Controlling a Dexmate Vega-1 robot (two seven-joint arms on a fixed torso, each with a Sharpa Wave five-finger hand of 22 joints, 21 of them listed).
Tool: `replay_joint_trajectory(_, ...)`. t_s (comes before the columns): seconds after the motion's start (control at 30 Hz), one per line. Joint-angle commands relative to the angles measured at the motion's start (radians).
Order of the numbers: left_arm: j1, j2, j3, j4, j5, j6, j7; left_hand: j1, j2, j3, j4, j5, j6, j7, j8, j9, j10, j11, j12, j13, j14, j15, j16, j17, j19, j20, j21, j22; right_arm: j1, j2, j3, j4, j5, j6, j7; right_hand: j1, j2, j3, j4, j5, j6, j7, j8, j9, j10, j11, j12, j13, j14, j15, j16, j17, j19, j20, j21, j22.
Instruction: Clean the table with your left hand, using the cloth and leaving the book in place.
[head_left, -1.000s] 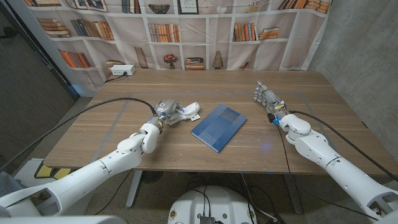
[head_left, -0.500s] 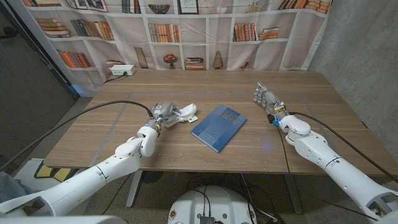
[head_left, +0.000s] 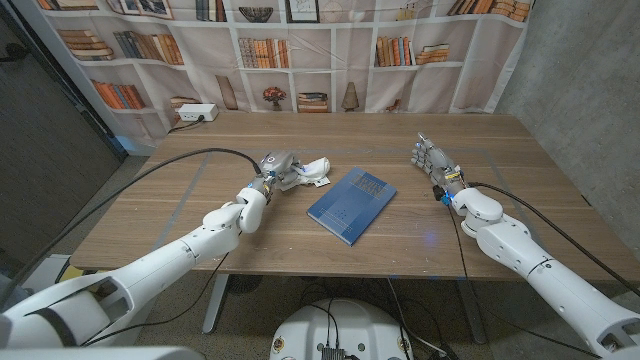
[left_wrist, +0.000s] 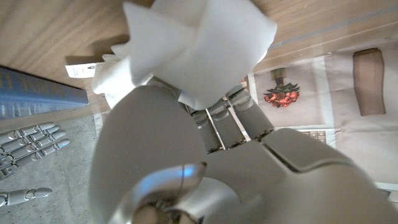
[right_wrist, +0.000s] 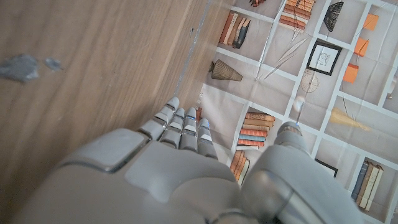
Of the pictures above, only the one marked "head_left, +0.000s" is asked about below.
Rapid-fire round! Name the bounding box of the black power strip cable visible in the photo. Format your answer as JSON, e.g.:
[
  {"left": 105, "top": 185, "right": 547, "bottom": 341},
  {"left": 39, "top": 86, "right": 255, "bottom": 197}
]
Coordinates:
[{"left": 166, "top": 115, "right": 207, "bottom": 136}]

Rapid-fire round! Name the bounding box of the white power strip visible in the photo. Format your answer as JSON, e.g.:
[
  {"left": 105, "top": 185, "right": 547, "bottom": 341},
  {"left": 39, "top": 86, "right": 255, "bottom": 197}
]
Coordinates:
[{"left": 176, "top": 102, "right": 220, "bottom": 123}]

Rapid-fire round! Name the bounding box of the white cloth with label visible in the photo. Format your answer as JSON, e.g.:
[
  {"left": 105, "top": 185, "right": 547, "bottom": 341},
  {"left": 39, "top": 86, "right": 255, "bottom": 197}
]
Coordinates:
[{"left": 278, "top": 155, "right": 333, "bottom": 193}]

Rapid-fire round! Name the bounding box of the white table leg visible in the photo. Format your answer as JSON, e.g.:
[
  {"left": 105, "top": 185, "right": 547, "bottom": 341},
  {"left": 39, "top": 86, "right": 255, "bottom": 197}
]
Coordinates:
[{"left": 201, "top": 273, "right": 231, "bottom": 335}]

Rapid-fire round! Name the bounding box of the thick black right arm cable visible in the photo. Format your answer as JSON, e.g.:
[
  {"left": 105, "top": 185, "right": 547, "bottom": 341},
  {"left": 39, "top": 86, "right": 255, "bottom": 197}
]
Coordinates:
[{"left": 467, "top": 181, "right": 640, "bottom": 299}]

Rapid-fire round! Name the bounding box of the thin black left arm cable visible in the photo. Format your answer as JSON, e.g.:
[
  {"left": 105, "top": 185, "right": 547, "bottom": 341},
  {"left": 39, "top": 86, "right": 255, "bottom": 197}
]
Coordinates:
[{"left": 79, "top": 251, "right": 231, "bottom": 348}]

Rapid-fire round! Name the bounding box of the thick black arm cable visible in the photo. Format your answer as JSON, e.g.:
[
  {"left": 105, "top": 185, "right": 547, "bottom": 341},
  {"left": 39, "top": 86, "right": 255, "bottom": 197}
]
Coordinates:
[
  {"left": 0, "top": 146, "right": 264, "bottom": 307},
  {"left": 467, "top": 181, "right": 640, "bottom": 299}
]

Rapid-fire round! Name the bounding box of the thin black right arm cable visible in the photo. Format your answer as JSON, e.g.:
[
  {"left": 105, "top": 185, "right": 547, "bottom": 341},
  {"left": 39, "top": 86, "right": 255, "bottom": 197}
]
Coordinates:
[{"left": 439, "top": 197, "right": 604, "bottom": 359}]

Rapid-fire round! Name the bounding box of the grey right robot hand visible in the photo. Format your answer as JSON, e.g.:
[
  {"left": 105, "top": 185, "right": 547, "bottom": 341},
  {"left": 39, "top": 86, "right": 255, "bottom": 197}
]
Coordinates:
[{"left": 410, "top": 131, "right": 467, "bottom": 194}]

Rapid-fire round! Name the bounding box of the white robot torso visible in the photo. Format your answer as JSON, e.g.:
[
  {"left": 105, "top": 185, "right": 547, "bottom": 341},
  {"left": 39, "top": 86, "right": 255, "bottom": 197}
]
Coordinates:
[{"left": 268, "top": 297, "right": 416, "bottom": 360}]

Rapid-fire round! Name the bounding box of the dark table leg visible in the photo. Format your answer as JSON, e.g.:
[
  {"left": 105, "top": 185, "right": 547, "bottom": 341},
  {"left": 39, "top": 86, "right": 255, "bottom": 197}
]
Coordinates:
[{"left": 455, "top": 278, "right": 489, "bottom": 346}]

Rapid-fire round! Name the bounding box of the yellow and black floor marker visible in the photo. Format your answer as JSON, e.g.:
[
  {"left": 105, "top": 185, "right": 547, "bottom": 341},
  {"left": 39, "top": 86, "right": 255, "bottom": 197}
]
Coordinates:
[{"left": 53, "top": 256, "right": 85, "bottom": 287}]

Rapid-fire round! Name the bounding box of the printed bookshelf backdrop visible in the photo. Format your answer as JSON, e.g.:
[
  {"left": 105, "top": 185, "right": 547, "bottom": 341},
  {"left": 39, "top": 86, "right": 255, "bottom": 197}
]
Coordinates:
[{"left": 37, "top": 0, "right": 534, "bottom": 147}]

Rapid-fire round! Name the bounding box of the dark perforated panel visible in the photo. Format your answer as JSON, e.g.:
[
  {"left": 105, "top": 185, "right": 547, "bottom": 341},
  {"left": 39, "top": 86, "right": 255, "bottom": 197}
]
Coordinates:
[{"left": 0, "top": 3, "right": 127, "bottom": 269}]

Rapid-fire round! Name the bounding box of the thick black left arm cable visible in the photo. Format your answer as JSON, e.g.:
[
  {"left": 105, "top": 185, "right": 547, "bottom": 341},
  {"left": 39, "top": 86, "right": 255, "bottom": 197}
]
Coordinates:
[{"left": 0, "top": 146, "right": 264, "bottom": 307}]

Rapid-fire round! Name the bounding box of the blue hardcover book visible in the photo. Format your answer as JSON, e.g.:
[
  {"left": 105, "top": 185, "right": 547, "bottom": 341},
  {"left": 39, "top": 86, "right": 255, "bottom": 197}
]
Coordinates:
[{"left": 305, "top": 166, "right": 399, "bottom": 248}]

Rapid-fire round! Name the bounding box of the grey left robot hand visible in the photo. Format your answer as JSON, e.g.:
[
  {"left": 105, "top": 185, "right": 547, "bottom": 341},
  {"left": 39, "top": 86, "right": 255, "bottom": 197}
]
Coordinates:
[{"left": 252, "top": 150, "right": 302, "bottom": 194}]

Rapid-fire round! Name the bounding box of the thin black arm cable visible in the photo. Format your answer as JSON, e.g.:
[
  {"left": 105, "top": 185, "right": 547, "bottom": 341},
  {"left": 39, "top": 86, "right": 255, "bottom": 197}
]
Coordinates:
[
  {"left": 439, "top": 197, "right": 604, "bottom": 359},
  {"left": 79, "top": 251, "right": 231, "bottom": 348}
]

